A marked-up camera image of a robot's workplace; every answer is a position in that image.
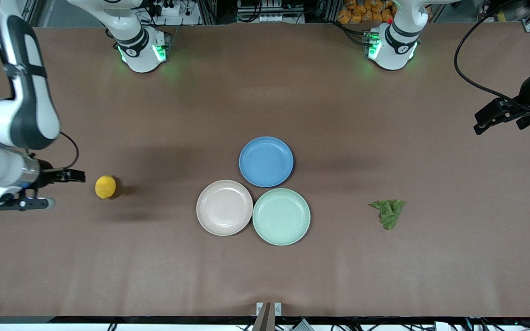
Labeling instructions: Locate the green lettuce leaf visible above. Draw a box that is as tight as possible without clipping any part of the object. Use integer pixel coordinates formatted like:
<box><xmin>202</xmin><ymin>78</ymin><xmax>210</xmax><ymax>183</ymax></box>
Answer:
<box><xmin>369</xmin><ymin>199</ymin><xmax>406</xmax><ymax>230</ymax></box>

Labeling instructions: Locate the bag of oranges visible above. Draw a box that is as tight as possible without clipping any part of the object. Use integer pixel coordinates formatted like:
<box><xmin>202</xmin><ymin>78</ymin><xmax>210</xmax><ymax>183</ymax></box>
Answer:
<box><xmin>337</xmin><ymin>0</ymin><xmax>397</xmax><ymax>24</ymax></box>

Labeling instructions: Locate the white electronics rack unit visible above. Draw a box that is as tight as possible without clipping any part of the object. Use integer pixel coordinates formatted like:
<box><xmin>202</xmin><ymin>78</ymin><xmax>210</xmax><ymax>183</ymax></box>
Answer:
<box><xmin>236</xmin><ymin>0</ymin><xmax>305</xmax><ymax>23</ymax></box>

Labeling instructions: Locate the blue round plate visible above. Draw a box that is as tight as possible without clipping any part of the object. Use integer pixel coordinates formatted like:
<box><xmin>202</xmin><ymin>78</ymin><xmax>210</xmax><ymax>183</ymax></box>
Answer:
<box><xmin>239</xmin><ymin>136</ymin><xmax>294</xmax><ymax>188</ymax></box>

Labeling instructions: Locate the camera post with white brackets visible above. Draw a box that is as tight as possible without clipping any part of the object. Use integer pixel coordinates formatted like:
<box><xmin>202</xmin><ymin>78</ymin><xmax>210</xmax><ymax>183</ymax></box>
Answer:
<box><xmin>256</xmin><ymin>302</ymin><xmax>282</xmax><ymax>331</ymax></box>

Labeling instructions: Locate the beige round plate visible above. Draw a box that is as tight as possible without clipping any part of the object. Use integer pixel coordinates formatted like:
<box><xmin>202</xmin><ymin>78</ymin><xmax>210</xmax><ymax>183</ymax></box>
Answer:
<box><xmin>196</xmin><ymin>179</ymin><xmax>254</xmax><ymax>237</ymax></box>

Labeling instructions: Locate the yellow lemon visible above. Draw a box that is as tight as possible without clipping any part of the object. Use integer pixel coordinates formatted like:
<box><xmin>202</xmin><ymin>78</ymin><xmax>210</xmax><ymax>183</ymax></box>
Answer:
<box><xmin>95</xmin><ymin>174</ymin><xmax>117</xmax><ymax>200</ymax></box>

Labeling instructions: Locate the white power strip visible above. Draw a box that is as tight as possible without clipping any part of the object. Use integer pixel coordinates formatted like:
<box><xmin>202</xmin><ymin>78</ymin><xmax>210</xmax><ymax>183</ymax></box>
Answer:
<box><xmin>147</xmin><ymin>0</ymin><xmax>184</xmax><ymax>17</ymax></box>

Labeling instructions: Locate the pale green round plate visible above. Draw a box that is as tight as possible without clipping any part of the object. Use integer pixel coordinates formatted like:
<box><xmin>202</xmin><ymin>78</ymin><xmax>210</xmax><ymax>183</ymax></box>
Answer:
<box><xmin>252</xmin><ymin>188</ymin><xmax>311</xmax><ymax>246</ymax></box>

